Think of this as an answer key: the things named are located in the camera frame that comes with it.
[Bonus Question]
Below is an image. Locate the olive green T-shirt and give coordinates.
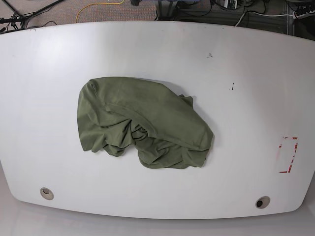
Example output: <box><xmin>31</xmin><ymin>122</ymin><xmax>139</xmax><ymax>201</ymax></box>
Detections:
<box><xmin>77</xmin><ymin>77</ymin><xmax>214</xmax><ymax>169</ymax></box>

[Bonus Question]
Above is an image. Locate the red tape rectangle marking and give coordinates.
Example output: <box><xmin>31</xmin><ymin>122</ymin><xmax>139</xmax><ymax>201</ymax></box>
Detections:
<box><xmin>277</xmin><ymin>137</ymin><xmax>299</xmax><ymax>174</ymax></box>

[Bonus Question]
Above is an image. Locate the white cable on floor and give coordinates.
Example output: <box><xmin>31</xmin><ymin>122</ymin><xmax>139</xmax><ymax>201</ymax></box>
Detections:
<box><xmin>235</xmin><ymin>12</ymin><xmax>295</xmax><ymax>27</ymax></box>

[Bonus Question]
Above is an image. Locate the left table cable grommet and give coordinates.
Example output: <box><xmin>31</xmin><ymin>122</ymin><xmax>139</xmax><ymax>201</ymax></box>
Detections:
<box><xmin>40</xmin><ymin>187</ymin><xmax>54</xmax><ymax>201</ymax></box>

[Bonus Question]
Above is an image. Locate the white power strip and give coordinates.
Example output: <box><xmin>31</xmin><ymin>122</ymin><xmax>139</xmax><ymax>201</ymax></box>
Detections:
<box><xmin>293</xmin><ymin>5</ymin><xmax>315</xmax><ymax>20</ymax></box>

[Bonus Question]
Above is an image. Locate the right table cable grommet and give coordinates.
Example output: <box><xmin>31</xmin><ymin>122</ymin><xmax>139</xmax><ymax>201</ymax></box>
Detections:
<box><xmin>255</xmin><ymin>196</ymin><xmax>270</xmax><ymax>209</ymax></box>

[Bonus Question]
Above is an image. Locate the black tripod stand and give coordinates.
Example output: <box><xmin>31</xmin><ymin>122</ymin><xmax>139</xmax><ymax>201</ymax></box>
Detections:
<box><xmin>0</xmin><ymin>0</ymin><xmax>64</xmax><ymax>34</ymax></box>

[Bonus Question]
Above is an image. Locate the yellow cable on floor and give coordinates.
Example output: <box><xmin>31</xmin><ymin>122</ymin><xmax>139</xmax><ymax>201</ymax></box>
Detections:
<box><xmin>76</xmin><ymin>0</ymin><xmax>125</xmax><ymax>24</ymax></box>

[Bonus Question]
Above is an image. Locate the table cable grommet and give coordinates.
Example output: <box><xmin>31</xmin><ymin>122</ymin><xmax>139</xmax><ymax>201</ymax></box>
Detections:
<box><xmin>40</xmin><ymin>187</ymin><xmax>54</xmax><ymax>201</ymax></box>
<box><xmin>255</xmin><ymin>196</ymin><xmax>270</xmax><ymax>209</ymax></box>

